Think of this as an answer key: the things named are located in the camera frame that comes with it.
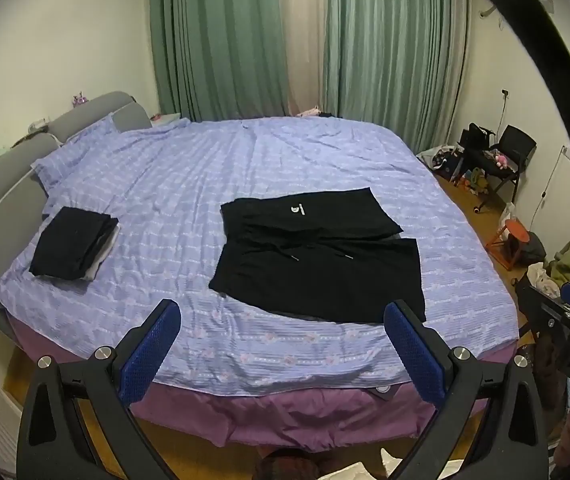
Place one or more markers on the green curtain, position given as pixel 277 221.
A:
pixel 219 59
pixel 396 63

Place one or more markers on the orange stool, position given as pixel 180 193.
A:
pixel 507 244

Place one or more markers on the black folding chair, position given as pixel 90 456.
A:
pixel 505 161

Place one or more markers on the left green curtain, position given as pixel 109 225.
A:
pixel 219 59

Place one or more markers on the folded black clothes stack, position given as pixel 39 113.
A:
pixel 74 245

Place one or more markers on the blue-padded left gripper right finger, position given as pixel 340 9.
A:
pixel 510 442

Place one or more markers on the grey padded headboard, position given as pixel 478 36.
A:
pixel 22 196

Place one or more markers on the black pants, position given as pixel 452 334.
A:
pixel 333 256

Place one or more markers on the right green curtain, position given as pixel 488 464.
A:
pixel 396 63

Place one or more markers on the purple floral pillow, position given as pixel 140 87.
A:
pixel 57 166

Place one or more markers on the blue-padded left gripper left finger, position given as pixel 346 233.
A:
pixel 54 442

